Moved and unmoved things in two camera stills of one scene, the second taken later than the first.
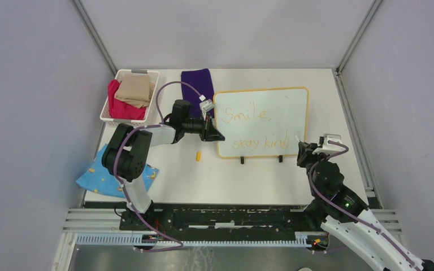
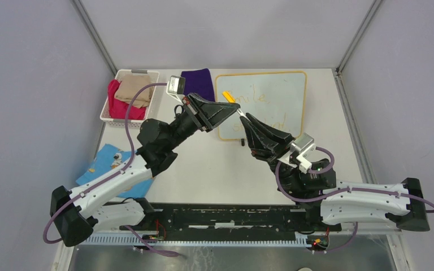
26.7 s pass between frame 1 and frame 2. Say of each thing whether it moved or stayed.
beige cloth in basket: stayed
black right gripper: moved
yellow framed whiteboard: moved
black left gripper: moved
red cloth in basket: stayed
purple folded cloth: stayed
